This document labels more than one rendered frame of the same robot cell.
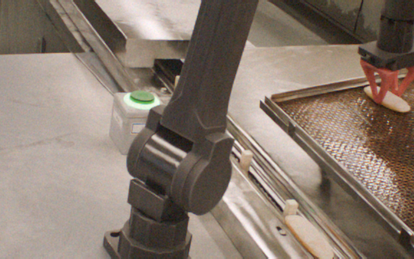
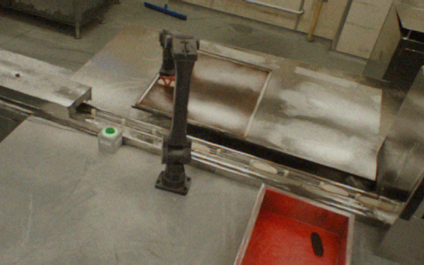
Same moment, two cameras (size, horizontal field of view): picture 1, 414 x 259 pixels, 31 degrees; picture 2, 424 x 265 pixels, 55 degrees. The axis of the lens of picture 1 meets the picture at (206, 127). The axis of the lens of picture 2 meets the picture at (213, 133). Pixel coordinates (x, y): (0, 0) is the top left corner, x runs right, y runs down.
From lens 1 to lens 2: 0.94 m
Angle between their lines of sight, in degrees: 44
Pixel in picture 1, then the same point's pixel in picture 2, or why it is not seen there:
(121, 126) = (110, 145)
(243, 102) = (111, 104)
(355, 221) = (193, 132)
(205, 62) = (183, 122)
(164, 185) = (179, 161)
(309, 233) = (199, 146)
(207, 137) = (188, 141)
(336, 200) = not seen: hidden behind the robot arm
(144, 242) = (177, 179)
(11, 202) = (115, 195)
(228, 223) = not seen: hidden behind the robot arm
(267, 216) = not seen: hidden behind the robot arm
